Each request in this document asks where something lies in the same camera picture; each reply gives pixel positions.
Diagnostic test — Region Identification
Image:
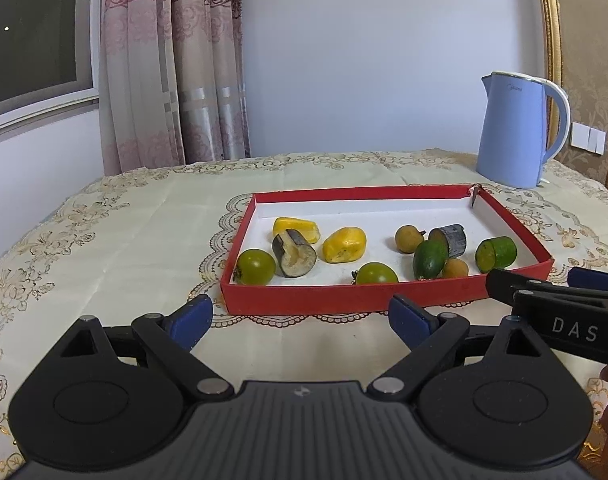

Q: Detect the green avocado half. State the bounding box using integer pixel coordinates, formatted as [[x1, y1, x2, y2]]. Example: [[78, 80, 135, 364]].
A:
[[412, 240, 448, 280]]

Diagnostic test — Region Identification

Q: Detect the yellow fruit piece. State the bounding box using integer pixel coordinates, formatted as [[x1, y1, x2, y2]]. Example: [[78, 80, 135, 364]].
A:
[[321, 226, 367, 263], [272, 217, 320, 244]]

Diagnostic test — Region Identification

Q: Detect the eggplant half cut piece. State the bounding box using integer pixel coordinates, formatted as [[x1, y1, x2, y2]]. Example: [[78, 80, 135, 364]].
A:
[[272, 229, 317, 278]]

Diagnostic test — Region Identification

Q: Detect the brown longan front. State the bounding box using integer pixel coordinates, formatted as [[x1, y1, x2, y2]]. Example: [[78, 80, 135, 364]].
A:
[[441, 258, 469, 278]]

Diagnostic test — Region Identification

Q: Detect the brown longan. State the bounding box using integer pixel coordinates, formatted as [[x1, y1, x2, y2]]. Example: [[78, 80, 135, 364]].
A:
[[441, 258, 469, 278], [394, 224, 425, 254]]

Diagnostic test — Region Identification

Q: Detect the green cut cucumber chunk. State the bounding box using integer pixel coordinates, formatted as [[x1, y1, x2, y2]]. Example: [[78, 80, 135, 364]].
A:
[[475, 236, 518, 274]]

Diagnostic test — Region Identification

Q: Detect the green round fruit front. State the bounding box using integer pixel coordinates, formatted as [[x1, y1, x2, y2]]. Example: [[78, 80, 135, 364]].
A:
[[351, 262, 398, 285]]

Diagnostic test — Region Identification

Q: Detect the green round fruit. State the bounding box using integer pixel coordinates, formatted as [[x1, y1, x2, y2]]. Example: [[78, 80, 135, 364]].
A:
[[351, 262, 398, 285], [233, 248, 276, 286]]

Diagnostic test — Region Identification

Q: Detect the brown longan back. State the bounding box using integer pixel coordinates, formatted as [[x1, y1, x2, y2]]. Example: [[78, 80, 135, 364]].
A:
[[394, 224, 425, 254]]

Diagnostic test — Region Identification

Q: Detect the dark eggplant slice right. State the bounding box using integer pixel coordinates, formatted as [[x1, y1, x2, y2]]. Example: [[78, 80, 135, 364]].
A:
[[429, 223, 468, 258]]

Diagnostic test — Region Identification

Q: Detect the green round fruit left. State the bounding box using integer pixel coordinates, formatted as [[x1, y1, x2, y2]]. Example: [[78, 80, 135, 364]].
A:
[[233, 248, 276, 286]]

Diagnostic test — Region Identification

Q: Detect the blue electric kettle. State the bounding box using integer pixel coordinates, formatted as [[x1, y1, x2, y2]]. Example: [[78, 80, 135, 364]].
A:
[[476, 70, 571, 188]]

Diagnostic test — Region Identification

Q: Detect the red shallow box tray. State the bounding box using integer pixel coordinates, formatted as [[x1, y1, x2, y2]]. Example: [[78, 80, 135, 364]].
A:
[[220, 184, 554, 315]]

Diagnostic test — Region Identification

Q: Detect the pink floral curtain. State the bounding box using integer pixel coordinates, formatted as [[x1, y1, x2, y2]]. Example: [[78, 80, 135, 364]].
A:
[[98, 0, 251, 174]]

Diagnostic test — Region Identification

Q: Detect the gold framed headboard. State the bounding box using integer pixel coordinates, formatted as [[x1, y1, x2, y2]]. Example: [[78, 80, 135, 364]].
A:
[[539, 0, 608, 189]]

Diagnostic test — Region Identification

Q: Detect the white wall switch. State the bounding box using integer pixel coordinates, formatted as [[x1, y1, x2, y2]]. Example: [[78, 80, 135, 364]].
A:
[[570, 122, 606, 156]]

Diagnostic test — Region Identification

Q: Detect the window with white frame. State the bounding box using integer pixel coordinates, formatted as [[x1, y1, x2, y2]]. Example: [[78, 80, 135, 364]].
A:
[[0, 0, 100, 133]]

